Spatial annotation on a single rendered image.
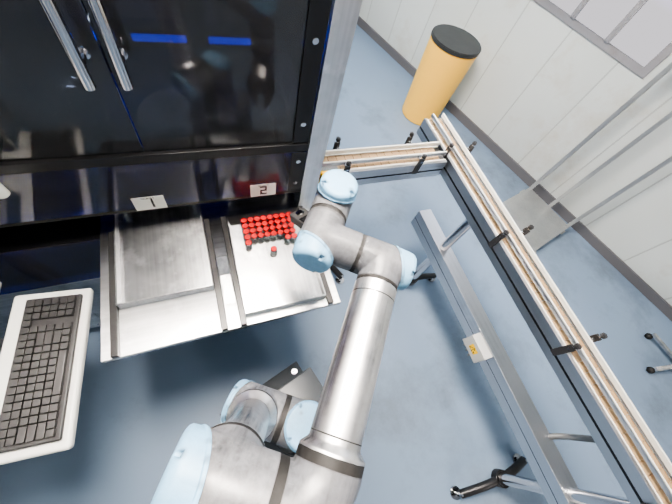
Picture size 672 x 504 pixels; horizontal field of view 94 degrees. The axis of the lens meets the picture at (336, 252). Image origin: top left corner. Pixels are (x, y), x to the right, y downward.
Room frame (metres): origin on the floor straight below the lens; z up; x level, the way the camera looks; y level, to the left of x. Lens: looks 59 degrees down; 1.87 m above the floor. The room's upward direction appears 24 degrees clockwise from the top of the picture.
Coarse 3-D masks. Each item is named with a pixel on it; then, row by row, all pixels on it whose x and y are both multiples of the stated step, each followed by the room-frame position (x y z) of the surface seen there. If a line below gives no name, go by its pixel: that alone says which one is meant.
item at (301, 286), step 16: (240, 224) 0.54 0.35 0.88; (240, 240) 0.48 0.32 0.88; (240, 256) 0.43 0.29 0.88; (256, 256) 0.45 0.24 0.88; (288, 256) 0.50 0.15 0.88; (240, 272) 0.37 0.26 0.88; (256, 272) 0.40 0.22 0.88; (272, 272) 0.42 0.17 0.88; (288, 272) 0.44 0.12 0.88; (304, 272) 0.47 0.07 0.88; (256, 288) 0.35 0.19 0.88; (272, 288) 0.37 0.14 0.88; (288, 288) 0.39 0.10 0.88; (304, 288) 0.41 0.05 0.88; (320, 288) 0.44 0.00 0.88; (256, 304) 0.30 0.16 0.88; (272, 304) 0.32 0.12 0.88; (288, 304) 0.33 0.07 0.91
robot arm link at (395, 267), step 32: (384, 256) 0.31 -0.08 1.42; (384, 288) 0.25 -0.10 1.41; (352, 320) 0.18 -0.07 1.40; (384, 320) 0.20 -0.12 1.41; (352, 352) 0.13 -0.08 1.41; (352, 384) 0.09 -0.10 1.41; (320, 416) 0.04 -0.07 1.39; (352, 416) 0.05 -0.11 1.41; (320, 448) 0.00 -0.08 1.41; (352, 448) 0.02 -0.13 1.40; (288, 480) -0.04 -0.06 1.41; (320, 480) -0.03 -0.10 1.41; (352, 480) -0.01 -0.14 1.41
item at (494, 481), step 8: (520, 456) 0.37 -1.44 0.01; (512, 464) 0.30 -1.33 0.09; (520, 464) 0.32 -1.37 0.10; (496, 472) 0.23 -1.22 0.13; (504, 472) 0.24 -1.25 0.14; (512, 472) 0.26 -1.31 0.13; (488, 480) 0.18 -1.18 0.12; (496, 480) 0.20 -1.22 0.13; (456, 488) 0.10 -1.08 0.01; (464, 488) 0.11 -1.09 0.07; (472, 488) 0.12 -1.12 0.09; (480, 488) 0.13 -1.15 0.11; (488, 488) 0.15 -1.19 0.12; (504, 488) 0.18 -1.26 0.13; (456, 496) 0.06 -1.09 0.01; (464, 496) 0.07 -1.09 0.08
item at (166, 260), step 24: (120, 216) 0.38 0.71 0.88; (144, 216) 0.42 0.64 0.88; (168, 216) 0.45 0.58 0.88; (192, 216) 0.49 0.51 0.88; (120, 240) 0.31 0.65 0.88; (144, 240) 0.34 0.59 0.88; (168, 240) 0.37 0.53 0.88; (192, 240) 0.41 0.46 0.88; (120, 264) 0.24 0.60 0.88; (144, 264) 0.27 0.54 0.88; (168, 264) 0.30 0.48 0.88; (192, 264) 0.33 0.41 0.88; (120, 288) 0.17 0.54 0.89; (144, 288) 0.20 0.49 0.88; (168, 288) 0.23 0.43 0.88; (192, 288) 0.25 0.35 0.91
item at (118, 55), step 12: (96, 0) 0.41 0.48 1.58; (96, 12) 0.40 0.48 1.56; (96, 24) 0.40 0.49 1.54; (108, 24) 0.41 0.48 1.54; (108, 36) 0.41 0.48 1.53; (108, 48) 0.40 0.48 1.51; (120, 48) 0.46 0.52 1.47; (120, 60) 0.41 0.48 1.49; (120, 72) 0.40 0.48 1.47; (120, 84) 0.40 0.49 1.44; (132, 84) 0.42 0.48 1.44
